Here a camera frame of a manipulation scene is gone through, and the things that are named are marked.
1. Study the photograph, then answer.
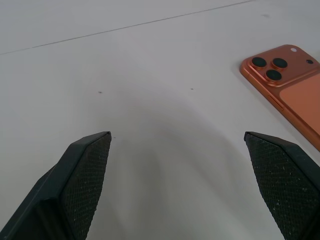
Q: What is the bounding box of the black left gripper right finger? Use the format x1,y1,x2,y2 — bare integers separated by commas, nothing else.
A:
243,131,320,240

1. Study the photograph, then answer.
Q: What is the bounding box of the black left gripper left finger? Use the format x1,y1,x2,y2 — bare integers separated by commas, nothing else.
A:
0,131,112,240

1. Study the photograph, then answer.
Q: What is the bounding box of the orange smartphone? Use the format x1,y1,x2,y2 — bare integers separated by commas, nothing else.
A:
239,44,320,152

